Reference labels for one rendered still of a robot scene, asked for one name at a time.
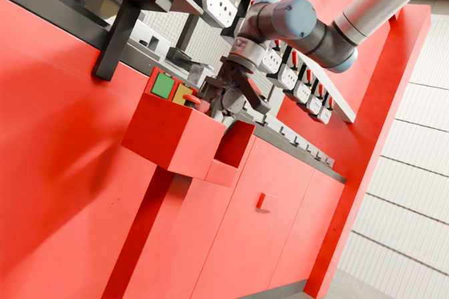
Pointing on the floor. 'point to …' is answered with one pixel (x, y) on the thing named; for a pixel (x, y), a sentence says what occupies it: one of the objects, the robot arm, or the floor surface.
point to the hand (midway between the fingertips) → (209, 143)
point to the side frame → (360, 134)
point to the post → (187, 32)
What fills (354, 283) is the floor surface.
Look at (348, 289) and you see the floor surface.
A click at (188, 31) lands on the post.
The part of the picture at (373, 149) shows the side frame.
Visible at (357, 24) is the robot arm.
